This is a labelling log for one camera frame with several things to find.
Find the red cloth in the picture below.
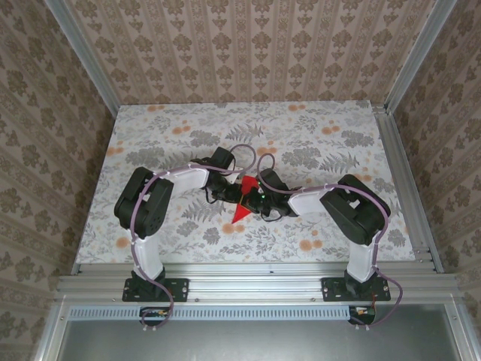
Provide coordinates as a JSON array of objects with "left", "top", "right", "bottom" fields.
[{"left": 230, "top": 175, "right": 261, "bottom": 226}]

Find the grey metal sheet panel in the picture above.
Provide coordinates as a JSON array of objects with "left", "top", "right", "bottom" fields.
[{"left": 56, "top": 304, "right": 463, "bottom": 361}]

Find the floral patterned table cover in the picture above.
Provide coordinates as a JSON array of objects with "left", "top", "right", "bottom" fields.
[{"left": 74, "top": 100, "right": 417, "bottom": 264}]

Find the thin black left gripper cable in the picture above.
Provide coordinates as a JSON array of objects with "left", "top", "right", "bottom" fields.
[{"left": 204, "top": 187, "right": 226, "bottom": 206}]

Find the aluminium mounting rail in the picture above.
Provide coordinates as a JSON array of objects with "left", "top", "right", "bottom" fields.
[{"left": 54, "top": 262, "right": 465, "bottom": 302}]

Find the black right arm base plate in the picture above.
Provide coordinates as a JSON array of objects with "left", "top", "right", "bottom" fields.
[{"left": 322, "top": 277, "right": 392, "bottom": 302}]

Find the grey slotted cable duct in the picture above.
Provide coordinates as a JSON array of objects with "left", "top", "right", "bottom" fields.
[{"left": 69, "top": 305, "right": 352, "bottom": 321}]

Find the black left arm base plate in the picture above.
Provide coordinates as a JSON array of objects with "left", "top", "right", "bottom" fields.
[{"left": 122, "top": 278, "right": 189, "bottom": 302}]

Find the aluminium side rail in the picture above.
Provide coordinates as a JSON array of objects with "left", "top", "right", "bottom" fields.
[{"left": 371, "top": 105, "right": 444, "bottom": 274}]

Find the aluminium corner post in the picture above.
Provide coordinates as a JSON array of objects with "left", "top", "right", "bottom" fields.
[
  {"left": 44, "top": 0, "right": 119, "bottom": 117},
  {"left": 385, "top": 0, "right": 458, "bottom": 114}
]

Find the aluminium frame bar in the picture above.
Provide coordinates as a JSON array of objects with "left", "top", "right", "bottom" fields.
[
  {"left": 445, "top": 300, "right": 481, "bottom": 361},
  {"left": 32, "top": 296, "right": 71, "bottom": 361}
]

